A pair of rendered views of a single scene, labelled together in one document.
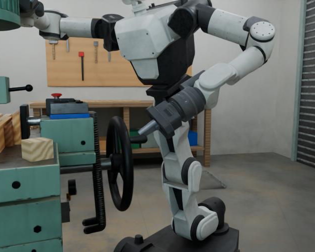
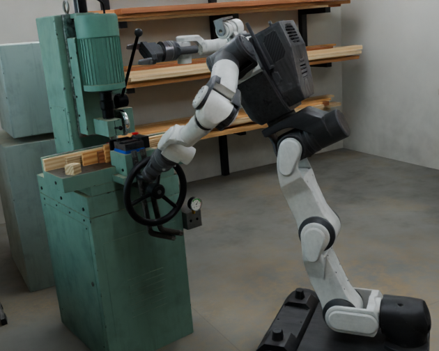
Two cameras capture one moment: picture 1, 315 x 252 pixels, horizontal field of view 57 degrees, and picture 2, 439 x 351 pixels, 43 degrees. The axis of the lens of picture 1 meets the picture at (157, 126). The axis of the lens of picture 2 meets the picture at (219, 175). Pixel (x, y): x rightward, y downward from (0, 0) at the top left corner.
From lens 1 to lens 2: 2.07 m
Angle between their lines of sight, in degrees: 72
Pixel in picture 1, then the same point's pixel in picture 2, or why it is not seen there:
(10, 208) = (76, 194)
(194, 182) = (306, 248)
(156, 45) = not seen: hidden behind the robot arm
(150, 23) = not seen: hidden behind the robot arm
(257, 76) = not seen: outside the picture
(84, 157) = (120, 179)
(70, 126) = (118, 158)
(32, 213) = (81, 200)
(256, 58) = (191, 125)
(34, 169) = (58, 178)
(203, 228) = (333, 316)
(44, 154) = (70, 172)
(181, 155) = (297, 209)
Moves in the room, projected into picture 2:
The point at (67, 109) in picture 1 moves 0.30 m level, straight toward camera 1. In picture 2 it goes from (118, 146) to (45, 161)
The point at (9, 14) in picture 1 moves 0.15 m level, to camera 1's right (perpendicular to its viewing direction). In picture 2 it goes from (100, 87) to (104, 90)
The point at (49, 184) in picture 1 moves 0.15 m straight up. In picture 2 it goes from (61, 186) to (55, 149)
